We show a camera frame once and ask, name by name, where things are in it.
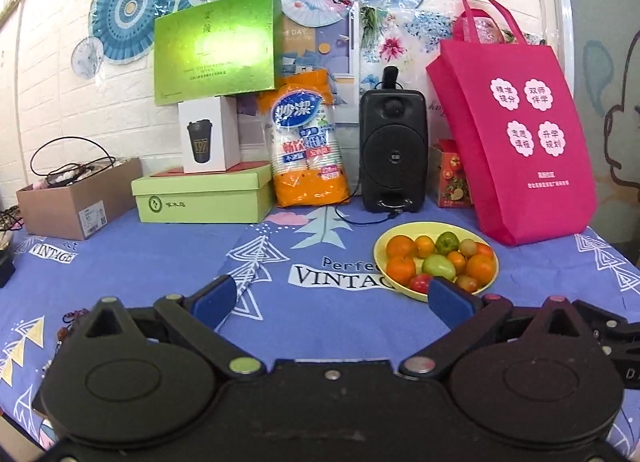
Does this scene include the black speaker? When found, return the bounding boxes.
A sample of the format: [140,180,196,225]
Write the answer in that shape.
[359,67,429,213]

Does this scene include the pink tote bag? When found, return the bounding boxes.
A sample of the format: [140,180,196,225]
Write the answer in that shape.
[426,0,598,247]

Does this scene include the orange paper cup pack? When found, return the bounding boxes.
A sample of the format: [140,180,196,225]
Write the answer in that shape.
[257,68,351,209]

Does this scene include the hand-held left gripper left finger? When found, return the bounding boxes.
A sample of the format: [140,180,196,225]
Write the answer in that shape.
[75,273,266,377]

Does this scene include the red flat box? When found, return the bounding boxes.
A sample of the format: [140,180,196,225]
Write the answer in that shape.
[149,161,272,179]

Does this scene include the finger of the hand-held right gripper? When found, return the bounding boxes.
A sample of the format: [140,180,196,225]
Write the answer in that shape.
[574,299,640,344]

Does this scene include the floral wall poster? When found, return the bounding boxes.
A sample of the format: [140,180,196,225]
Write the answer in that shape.
[357,4,458,93]

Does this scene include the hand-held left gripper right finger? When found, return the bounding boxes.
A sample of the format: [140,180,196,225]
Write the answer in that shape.
[397,276,585,377]

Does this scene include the small red printed box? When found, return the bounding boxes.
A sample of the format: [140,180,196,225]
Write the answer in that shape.
[430,138,473,209]

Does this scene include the small blue paper fan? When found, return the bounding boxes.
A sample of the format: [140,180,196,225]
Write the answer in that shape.
[71,37,105,80]

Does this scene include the large blue paper fan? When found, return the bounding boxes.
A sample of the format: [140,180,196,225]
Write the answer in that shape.
[89,0,181,65]

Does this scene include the black speaker cable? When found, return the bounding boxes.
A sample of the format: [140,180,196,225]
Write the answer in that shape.
[334,177,401,228]

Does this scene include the blue printed tablecloth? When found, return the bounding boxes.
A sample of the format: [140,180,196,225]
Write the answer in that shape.
[0,202,640,462]

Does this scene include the flat green gift box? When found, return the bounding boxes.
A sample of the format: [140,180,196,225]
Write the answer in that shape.
[153,0,283,107]

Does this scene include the beaded bracelet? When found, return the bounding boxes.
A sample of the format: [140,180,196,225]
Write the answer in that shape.
[42,309,90,373]

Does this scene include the tangle of cables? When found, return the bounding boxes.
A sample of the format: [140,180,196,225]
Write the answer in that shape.
[32,162,116,189]

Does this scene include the white cup box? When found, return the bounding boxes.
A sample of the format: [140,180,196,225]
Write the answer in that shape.
[178,96,242,174]

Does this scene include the brown cardboard box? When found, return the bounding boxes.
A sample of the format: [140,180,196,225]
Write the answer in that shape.
[16,157,145,241]

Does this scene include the green shoe box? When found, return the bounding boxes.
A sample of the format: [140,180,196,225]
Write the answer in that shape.
[131,162,275,224]

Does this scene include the blue wall poster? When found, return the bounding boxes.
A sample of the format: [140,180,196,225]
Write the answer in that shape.
[274,17,361,88]

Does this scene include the yellow plate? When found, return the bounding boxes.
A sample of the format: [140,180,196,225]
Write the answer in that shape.
[374,222,500,302]

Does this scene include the black wire hoop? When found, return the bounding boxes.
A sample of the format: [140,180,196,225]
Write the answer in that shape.
[30,138,117,188]

